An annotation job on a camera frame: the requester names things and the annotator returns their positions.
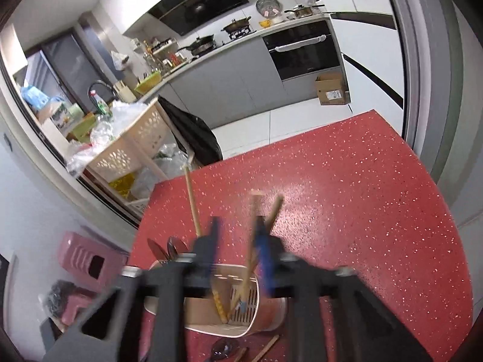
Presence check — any golden pan on stove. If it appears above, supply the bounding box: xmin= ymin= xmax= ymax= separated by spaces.
xmin=222 ymin=16 xmax=251 ymax=34

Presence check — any long wooden chopstick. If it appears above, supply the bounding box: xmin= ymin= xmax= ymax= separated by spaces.
xmin=183 ymin=164 xmax=202 ymax=237
xmin=229 ymin=190 xmax=263 ymax=318

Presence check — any black wok on stove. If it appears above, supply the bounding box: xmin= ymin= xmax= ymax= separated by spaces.
xmin=179 ymin=34 xmax=216 ymax=56

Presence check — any pink plastic utensil holder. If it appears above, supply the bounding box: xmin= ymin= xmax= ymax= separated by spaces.
xmin=145 ymin=261 xmax=288 ymax=339

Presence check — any black range hood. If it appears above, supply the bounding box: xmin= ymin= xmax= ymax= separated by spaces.
xmin=148 ymin=0 xmax=248 ymax=35

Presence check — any cream plastic storage trolley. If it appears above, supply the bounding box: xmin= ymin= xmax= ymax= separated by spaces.
xmin=67 ymin=100 xmax=195 ymax=218

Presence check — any wooden knife block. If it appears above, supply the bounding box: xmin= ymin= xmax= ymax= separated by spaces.
xmin=113 ymin=80 xmax=137 ymax=103

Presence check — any thin bamboo chopstick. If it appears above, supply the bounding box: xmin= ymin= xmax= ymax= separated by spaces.
xmin=264 ymin=195 xmax=284 ymax=232
xmin=251 ymin=334 xmax=280 ymax=362

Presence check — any cardboard box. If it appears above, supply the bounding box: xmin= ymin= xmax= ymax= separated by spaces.
xmin=315 ymin=72 xmax=349 ymax=106

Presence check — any white refrigerator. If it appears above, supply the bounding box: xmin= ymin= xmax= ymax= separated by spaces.
xmin=322 ymin=0 xmax=405 ymax=133

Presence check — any built-in black oven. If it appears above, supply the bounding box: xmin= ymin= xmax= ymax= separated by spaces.
xmin=263 ymin=20 xmax=340 ymax=81

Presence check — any pink plastic stool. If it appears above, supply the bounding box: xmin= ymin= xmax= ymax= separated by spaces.
xmin=58 ymin=232 xmax=128 ymax=325

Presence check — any translucent dark plastic spoon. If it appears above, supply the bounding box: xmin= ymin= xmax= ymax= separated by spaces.
xmin=147 ymin=239 xmax=169 ymax=262

